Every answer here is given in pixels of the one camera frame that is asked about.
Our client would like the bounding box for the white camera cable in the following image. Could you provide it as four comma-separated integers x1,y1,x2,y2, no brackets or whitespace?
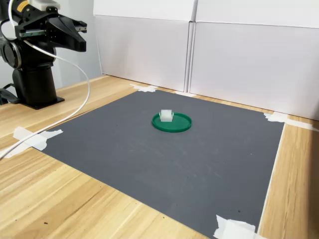
0,0,91,160

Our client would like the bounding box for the dark grey mat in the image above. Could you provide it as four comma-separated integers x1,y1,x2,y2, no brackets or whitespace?
32,89,286,239

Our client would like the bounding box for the black braided cable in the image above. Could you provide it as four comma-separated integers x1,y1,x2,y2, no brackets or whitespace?
0,83,21,105

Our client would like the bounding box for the round green lid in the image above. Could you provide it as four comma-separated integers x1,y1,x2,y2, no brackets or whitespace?
151,111,192,133

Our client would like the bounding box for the white cardboard partition box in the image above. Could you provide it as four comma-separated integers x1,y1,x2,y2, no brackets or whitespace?
185,0,319,122
93,0,197,93

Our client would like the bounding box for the small white plastic terminal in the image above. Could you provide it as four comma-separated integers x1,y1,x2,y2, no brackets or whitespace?
159,109,174,122

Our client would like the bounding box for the white camera box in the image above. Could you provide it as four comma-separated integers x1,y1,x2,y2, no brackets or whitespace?
31,0,61,12

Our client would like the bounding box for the white tape piece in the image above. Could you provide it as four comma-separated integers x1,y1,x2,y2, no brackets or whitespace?
174,90,197,98
213,214,268,239
129,84,159,93
0,126,64,159
263,112,319,132

